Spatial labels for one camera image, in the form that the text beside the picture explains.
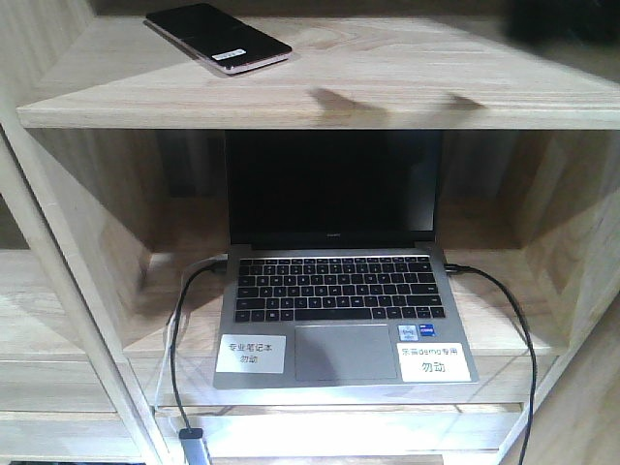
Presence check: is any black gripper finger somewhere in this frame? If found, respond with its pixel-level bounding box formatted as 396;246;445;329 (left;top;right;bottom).
506;0;619;46

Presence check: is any black smartphone with purple frame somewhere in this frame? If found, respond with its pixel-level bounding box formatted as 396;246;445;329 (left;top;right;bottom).
145;3;293;75

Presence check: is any wooden desk shelf unit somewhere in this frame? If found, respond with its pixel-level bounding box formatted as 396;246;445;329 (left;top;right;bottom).
1;1;619;464

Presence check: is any silver laptop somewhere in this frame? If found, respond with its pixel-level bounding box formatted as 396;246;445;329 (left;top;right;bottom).
213;129;478;389

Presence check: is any white label right palmrest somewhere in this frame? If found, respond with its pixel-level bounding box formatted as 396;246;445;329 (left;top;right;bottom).
396;342;473;383

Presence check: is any white label palmrest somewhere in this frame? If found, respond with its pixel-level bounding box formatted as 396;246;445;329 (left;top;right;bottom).
216;334;287;374
396;342;473;383

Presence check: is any white label left palmrest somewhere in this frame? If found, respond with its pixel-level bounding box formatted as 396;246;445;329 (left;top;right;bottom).
216;334;287;374

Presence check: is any grey usb hub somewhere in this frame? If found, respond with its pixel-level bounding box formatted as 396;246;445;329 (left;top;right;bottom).
178;427;212;465

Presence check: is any black cable right of laptop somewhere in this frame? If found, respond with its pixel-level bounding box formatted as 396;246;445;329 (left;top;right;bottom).
445;263;539;465

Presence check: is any black cable of laptop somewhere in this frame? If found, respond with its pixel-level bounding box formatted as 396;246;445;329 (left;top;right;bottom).
169;261;229;432
445;263;539;465

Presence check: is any black cable left of laptop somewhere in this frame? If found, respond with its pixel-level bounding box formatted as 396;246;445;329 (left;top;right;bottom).
169;261;229;432

